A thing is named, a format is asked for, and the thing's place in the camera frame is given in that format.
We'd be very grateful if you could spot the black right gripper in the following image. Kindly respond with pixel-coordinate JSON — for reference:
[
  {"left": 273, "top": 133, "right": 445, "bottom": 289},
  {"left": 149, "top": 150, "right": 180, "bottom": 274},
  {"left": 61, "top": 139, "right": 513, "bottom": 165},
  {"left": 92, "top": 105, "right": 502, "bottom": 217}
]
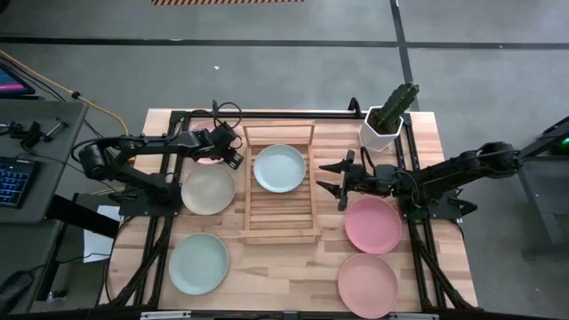
[{"left": 316, "top": 160, "right": 397, "bottom": 212}]

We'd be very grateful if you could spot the light pink plate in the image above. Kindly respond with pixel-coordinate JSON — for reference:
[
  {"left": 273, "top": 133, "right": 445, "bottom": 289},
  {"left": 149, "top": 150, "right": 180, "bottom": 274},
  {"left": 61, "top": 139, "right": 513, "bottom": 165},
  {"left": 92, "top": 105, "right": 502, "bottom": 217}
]
[
  {"left": 190, "top": 119, "right": 232, "bottom": 166},
  {"left": 337, "top": 252, "right": 400, "bottom": 320}
]

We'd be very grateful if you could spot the beige plate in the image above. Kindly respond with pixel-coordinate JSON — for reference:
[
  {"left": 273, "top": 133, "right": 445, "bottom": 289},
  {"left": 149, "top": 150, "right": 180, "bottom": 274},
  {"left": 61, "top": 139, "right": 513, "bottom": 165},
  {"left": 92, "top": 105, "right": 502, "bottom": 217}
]
[{"left": 180, "top": 163, "right": 236, "bottom": 217}]

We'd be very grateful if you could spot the deep pink plate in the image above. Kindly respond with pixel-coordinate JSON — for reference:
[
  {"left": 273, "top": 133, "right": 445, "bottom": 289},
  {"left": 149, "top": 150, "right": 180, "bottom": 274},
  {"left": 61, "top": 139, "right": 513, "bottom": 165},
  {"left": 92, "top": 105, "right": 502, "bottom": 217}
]
[{"left": 344, "top": 197, "right": 404, "bottom": 255}]

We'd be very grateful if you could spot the wooden slatted shelf rack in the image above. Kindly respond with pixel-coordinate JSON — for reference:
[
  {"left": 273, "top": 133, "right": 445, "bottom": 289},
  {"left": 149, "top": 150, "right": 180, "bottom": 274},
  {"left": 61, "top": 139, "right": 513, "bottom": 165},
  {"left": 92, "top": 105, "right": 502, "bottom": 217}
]
[{"left": 238, "top": 123, "right": 322, "bottom": 245}]

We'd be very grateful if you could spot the light blue plate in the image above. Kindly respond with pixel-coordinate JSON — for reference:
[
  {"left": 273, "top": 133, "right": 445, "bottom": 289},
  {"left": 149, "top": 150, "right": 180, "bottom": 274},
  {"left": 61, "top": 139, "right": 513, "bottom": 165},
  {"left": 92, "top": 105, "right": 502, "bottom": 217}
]
[{"left": 252, "top": 143, "right": 308, "bottom": 194}]

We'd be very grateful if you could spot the white hexagonal plant pot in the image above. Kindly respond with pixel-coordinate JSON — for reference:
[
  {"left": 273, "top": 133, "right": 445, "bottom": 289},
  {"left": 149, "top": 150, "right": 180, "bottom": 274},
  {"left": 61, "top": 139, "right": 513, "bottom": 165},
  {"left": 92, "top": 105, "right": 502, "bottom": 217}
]
[{"left": 358, "top": 105, "right": 405, "bottom": 153}]

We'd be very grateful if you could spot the green cactus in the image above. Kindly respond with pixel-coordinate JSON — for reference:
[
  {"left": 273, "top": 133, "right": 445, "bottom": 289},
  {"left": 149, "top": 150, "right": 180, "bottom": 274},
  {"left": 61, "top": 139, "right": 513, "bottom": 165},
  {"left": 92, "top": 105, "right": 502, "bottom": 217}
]
[{"left": 377, "top": 82, "right": 421, "bottom": 134}]

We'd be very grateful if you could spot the pale green plate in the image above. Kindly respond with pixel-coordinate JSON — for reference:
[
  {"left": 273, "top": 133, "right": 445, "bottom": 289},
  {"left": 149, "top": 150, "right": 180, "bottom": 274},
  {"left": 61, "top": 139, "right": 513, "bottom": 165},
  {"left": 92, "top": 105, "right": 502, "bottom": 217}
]
[{"left": 168, "top": 232, "right": 230, "bottom": 296}]

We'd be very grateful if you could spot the black flat bar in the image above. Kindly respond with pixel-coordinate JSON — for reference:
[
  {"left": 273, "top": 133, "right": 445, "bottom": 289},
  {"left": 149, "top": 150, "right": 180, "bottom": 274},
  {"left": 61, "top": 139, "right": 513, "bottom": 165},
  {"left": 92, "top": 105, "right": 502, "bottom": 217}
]
[{"left": 46, "top": 193, "right": 121, "bottom": 239}]

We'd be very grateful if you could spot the white paper sheet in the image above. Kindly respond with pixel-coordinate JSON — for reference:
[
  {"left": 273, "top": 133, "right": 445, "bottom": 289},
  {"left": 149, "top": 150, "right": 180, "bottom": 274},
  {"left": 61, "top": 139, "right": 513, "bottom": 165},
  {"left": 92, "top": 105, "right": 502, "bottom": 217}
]
[{"left": 83, "top": 204, "right": 122, "bottom": 264}]

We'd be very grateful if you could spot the grey side desk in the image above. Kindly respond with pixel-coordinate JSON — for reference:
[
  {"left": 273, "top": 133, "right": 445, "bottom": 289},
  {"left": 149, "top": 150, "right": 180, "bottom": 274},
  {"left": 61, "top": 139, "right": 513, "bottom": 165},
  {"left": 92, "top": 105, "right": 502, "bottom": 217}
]
[{"left": 0, "top": 98, "right": 90, "bottom": 315}]

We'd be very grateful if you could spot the black desk clamp tool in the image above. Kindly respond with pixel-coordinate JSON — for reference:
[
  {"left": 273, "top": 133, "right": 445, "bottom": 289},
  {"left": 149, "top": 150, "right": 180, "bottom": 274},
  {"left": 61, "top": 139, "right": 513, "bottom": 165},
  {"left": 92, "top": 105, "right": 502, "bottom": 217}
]
[{"left": 0, "top": 117, "right": 70, "bottom": 150}]

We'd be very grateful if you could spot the backlit black keyboard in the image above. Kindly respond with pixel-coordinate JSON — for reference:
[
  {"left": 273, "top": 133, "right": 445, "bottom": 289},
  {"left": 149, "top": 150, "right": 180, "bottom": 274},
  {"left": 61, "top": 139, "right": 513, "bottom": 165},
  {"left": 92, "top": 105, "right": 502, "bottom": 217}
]
[{"left": 0, "top": 156, "right": 39, "bottom": 210}]

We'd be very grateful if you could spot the monitor with pink screen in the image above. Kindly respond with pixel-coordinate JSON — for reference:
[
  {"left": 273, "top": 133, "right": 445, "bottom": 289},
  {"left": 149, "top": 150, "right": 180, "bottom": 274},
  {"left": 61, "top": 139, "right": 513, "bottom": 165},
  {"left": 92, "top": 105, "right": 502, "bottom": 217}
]
[{"left": 0, "top": 61, "right": 36, "bottom": 97}]

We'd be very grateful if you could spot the black computer mouse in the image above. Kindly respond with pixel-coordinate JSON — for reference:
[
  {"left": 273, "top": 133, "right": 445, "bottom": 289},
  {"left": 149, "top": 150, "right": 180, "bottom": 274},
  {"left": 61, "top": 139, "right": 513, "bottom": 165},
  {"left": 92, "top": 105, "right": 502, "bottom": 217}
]
[{"left": 0, "top": 269, "right": 36, "bottom": 315}]

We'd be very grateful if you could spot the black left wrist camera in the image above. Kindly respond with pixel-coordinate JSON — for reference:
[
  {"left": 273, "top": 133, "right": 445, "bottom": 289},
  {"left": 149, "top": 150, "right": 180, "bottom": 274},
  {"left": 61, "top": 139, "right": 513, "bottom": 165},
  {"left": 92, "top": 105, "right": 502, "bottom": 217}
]
[{"left": 215, "top": 123, "right": 239, "bottom": 144}]

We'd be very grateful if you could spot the black aluminium rig frame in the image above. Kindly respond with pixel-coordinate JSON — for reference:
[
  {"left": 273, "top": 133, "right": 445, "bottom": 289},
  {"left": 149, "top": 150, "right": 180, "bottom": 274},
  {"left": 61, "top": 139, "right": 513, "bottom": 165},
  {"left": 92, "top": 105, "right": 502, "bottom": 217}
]
[{"left": 100, "top": 96, "right": 479, "bottom": 312}]

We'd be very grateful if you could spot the yellow cable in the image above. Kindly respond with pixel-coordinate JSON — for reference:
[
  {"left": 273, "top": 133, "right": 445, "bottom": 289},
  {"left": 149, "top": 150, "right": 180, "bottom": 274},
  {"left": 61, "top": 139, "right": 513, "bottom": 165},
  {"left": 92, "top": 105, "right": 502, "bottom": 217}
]
[{"left": 0, "top": 49, "right": 130, "bottom": 134}]

